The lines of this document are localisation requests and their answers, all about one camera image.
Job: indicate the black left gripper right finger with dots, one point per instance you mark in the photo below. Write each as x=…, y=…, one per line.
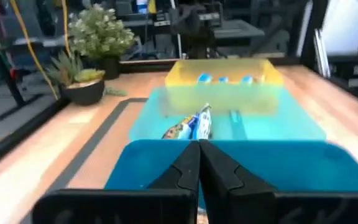
x=275, y=208

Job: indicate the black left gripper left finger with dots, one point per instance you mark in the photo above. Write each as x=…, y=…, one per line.
x=135, y=207

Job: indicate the silver brown granola bar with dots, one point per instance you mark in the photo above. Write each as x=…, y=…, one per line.
x=194, y=126

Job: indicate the blue granola bar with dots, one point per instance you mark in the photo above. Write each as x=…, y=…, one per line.
x=223, y=79
x=247, y=79
x=204, y=77

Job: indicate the dark blue plastic bin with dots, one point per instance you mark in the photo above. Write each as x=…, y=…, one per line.
x=291, y=168

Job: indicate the teal plastic bin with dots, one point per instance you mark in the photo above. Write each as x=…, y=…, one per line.
x=275, y=124

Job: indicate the yellow plastic bin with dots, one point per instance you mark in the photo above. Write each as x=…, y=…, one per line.
x=222, y=98

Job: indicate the succulent plant in dark pot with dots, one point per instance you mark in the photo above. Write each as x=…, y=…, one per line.
x=82, y=90

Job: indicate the bushy flowering plant in pot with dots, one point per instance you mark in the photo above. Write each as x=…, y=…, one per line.
x=99, y=31

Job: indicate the white panel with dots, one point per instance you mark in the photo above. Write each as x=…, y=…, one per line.
x=343, y=28

